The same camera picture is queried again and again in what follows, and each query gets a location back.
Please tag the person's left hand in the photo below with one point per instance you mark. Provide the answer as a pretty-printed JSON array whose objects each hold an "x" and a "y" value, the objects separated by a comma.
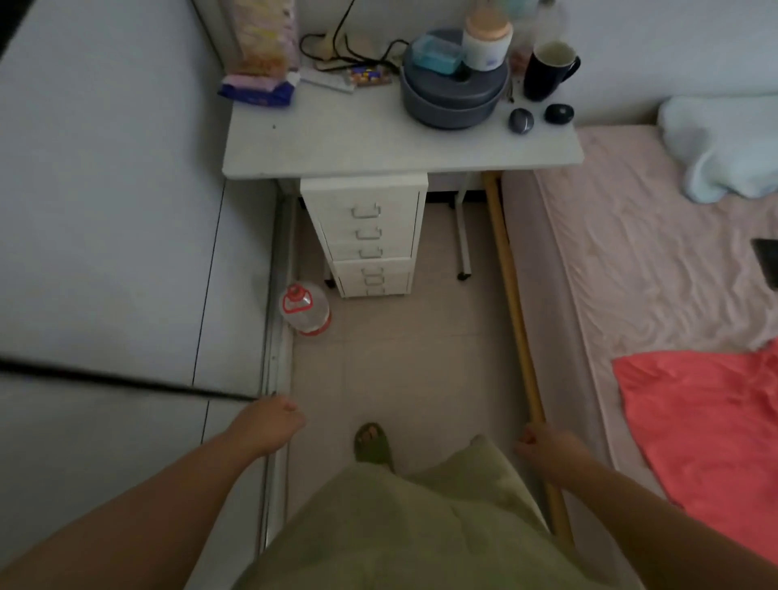
[{"x": 267, "y": 425}]

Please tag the person's right hand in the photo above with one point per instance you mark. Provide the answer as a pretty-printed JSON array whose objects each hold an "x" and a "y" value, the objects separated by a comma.
[{"x": 550, "y": 453}]

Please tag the person's left fingers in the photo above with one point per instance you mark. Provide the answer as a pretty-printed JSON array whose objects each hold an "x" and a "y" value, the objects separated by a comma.
[{"x": 292, "y": 416}]

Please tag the person's right fingers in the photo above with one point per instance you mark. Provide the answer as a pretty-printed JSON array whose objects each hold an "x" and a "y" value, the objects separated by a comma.
[{"x": 527, "y": 441}]

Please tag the thin black rod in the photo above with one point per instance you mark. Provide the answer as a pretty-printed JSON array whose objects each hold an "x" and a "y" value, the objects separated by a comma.
[{"x": 121, "y": 378}]

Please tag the person's left forearm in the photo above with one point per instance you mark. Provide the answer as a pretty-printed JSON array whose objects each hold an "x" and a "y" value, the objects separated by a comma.
[{"x": 134, "y": 516}]

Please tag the person's right forearm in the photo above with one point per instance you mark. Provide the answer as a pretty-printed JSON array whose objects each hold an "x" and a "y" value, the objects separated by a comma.
[{"x": 656, "y": 529}]

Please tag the green slipper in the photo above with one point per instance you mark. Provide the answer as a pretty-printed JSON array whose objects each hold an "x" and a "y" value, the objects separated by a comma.
[{"x": 374, "y": 447}]

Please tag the clear bottle with red cap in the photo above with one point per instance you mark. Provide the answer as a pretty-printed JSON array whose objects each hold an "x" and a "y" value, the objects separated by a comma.
[{"x": 306, "y": 310}]

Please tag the green skirt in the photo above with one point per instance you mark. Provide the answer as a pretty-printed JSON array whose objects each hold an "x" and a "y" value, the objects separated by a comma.
[{"x": 413, "y": 529}]

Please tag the coral red cloth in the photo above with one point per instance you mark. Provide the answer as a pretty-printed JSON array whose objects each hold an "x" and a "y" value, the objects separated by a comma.
[{"x": 705, "y": 437}]

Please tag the white drawer unit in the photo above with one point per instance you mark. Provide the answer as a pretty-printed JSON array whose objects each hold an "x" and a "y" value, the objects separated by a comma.
[{"x": 371, "y": 231}]

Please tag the bed with pink sheet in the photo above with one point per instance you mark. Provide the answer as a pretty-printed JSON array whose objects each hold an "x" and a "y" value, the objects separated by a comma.
[{"x": 644, "y": 255}]

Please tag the white sliding wardrobe door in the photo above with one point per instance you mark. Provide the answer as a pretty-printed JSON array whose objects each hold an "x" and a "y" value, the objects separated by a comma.
[{"x": 109, "y": 243}]

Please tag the white desk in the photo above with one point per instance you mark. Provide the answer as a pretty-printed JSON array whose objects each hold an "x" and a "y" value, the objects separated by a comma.
[{"x": 377, "y": 137}]

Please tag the black phone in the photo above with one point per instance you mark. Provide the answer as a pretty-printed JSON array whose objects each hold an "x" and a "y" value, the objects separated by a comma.
[{"x": 767, "y": 261}]

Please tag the grey oval case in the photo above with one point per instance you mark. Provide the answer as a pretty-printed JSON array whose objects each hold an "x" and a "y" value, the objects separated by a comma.
[{"x": 521, "y": 120}]

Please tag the blue tissue packet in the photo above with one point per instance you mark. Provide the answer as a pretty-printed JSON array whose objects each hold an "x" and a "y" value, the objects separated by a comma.
[{"x": 255, "y": 94}]

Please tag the black oval case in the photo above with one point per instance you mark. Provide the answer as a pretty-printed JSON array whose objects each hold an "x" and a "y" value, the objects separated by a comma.
[{"x": 558, "y": 113}]

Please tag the pink packet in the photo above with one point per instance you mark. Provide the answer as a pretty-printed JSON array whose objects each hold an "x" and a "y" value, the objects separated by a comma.
[{"x": 258, "y": 80}]

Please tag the white tube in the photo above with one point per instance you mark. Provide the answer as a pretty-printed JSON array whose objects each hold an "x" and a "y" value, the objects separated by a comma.
[{"x": 325, "y": 79}]

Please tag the small colourful box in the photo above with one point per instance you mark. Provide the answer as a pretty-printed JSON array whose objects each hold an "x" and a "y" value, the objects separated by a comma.
[{"x": 368, "y": 76}]

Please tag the pale blue blanket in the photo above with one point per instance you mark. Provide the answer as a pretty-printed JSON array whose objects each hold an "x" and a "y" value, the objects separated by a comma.
[{"x": 723, "y": 146}]

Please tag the grey pot with lid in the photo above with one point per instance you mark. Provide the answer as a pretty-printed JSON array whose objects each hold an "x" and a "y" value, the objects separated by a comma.
[{"x": 453, "y": 94}]

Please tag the dark mug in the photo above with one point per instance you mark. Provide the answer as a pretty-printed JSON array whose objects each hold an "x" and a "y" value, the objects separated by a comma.
[{"x": 549, "y": 72}]

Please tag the patterned snack bag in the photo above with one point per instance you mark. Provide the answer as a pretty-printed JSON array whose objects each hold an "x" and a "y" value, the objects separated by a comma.
[{"x": 264, "y": 33}]

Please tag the blue plastic container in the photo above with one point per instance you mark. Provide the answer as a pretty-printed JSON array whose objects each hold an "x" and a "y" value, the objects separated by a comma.
[{"x": 436, "y": 54}]

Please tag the white jar with peach lid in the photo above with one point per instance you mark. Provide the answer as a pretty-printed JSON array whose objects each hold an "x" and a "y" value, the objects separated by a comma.
[{"x": 486, "y": 39}]

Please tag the clear plastic bottle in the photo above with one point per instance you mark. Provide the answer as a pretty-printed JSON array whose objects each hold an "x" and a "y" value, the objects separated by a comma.
[{"x": 547, "y": 21}]

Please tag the yellow wooden bed rail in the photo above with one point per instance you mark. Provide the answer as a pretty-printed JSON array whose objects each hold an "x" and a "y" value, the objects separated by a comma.
[{"x": 515, "y": 304}]

